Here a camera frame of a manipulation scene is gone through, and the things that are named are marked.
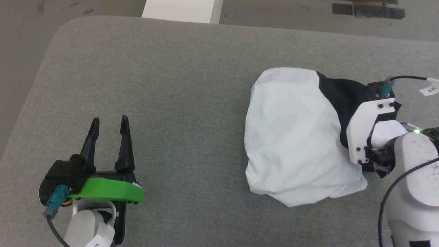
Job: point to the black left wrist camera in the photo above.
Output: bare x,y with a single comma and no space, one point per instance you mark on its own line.
65,171

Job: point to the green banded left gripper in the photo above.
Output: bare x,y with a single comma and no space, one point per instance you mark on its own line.
109,190

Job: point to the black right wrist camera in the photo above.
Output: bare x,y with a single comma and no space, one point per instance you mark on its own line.
374,90

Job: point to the white and black garment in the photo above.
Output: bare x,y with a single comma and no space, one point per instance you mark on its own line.
291,137

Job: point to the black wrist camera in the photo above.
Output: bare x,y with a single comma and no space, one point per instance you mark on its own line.
374,90
65,171

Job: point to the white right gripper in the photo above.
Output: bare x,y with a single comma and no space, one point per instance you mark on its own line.
360,130

